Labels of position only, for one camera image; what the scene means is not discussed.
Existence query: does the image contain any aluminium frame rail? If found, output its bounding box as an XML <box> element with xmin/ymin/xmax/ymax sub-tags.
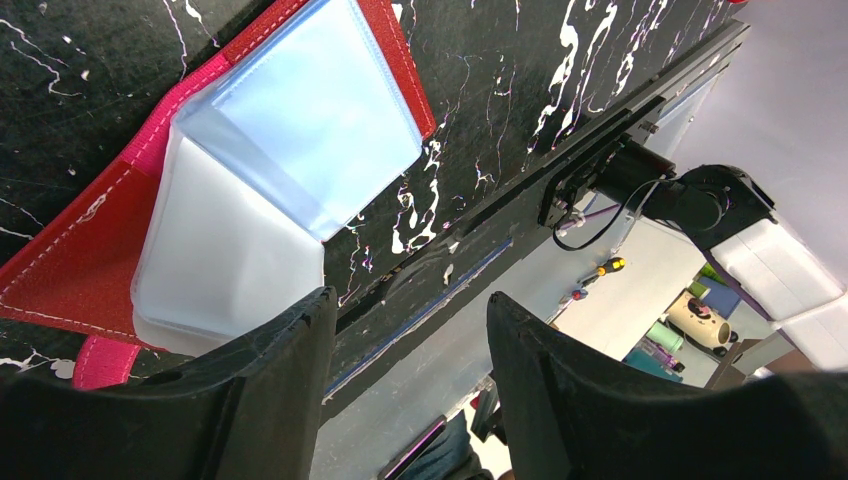
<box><xmin>322</xmin><ymin>20</ymin><xmax>749</xmax><ymax>420</ymax></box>

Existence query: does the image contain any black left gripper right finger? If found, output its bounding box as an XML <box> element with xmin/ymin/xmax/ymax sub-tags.
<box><xmin>486</xmin><ymin>292</ymin><xmax>847</xmax><ymax>479</ymax></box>

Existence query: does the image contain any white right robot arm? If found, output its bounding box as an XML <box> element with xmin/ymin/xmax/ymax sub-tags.
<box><xmin>643</xmin><ymin>165</ymin><xmax>847</xmax><ymax>372</ymax></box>

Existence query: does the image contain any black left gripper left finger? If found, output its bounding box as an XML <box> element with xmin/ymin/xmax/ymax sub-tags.
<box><xmin>1</xmin><ymin>287</ymin><xmax>337</xmax><ymax>479</ymax></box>

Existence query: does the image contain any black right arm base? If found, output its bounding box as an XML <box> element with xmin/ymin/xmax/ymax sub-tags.
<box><xmin>538</xmin><ymin>134</ymin><xmax>675</xmax><ymax>228</ymax></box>

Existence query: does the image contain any yellow handled screwdriver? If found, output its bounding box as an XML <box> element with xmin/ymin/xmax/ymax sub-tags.
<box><xmin>577</xmin><ymin>257</ymin><xmax>626</xmax><ymax>289</ymax></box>

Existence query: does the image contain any red card holder wallet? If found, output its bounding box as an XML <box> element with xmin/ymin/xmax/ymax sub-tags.
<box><xmin>1</xmin><ymin>1</ymin><xmax>435</xmax><ymax>389</ymax></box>

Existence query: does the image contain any cream round container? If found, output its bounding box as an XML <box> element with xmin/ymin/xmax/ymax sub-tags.
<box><xmin>666</xmin><ymin>290</ymin><xmax>739</xmax><ymax>352</ymax></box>

